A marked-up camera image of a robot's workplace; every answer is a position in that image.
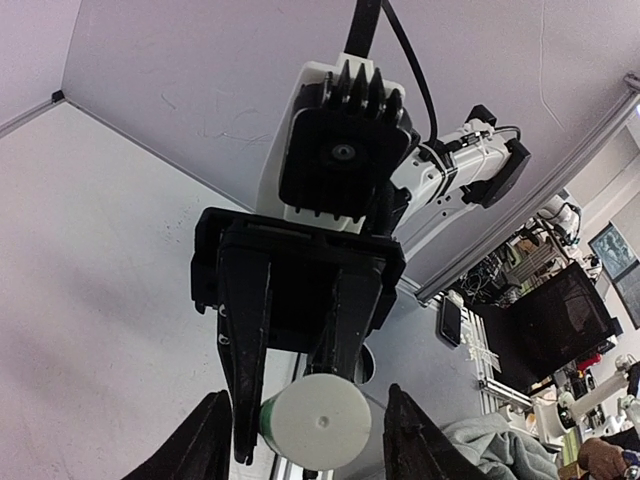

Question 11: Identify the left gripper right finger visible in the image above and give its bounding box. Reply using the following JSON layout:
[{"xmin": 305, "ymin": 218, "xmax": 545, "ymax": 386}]
[{"xmin": 383, "ymin": 384, "xmax": 480, "ymax": 479}]

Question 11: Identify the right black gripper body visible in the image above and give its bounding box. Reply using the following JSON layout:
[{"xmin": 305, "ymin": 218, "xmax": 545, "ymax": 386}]
[{"xmin": 190, "ymin": 207, "xmax": 405, "ymax": 352}]

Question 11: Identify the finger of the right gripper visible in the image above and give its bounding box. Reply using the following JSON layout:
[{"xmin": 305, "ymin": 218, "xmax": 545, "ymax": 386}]
[
  {"xmin": 218, "ymin": 234, "xmax": 272, "ymax": 465},
  {"xmin": 306, "ymin": 269, "xmax": 382, "ymax": 381}
]

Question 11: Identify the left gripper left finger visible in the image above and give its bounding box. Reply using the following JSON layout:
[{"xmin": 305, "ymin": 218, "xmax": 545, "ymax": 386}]
[{"xmin": 124, "ymin": 390, "xmax": 232, "ymax": 480}]

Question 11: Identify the white nail polish cap brush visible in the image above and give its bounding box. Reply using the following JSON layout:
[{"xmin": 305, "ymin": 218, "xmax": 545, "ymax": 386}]
[{"xmin": 259, "ymin": 373, "xmax": 372, "ymax": 471}]

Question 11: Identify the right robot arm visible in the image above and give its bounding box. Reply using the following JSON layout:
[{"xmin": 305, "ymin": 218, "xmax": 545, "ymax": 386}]
[{"xmin": 191, "ymin": 106, "xmax": 528, "ymax": 463}]

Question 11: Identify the grey cloth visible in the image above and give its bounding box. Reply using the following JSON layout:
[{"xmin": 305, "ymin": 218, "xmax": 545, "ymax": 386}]
[{"xmin": 443, "ymin": 413, "xmax": 559, "ymax": 480}]

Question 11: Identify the smartphone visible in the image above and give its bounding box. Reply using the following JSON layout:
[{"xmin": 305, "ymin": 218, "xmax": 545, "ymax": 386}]
[{"xmin": 438, "ymin": 297, "xmax": 461, "ymax": 348}]

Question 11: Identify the black monitor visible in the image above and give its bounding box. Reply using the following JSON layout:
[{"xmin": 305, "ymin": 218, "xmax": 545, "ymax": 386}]
[{"xmin": 471, "ymin": 263, "xmax": 615, "ymax": 393}]

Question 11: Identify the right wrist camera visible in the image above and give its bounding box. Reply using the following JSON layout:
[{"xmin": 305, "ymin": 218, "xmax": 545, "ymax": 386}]
[{"xmin": 256, "ymin": 53, "xmax": 420, "ymax": 233}]

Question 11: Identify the black right camera cable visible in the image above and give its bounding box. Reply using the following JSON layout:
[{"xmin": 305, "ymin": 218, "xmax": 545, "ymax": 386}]
[{"xmin": 344, "ymin": 0, "xmax": 441, "ymax": 151}]

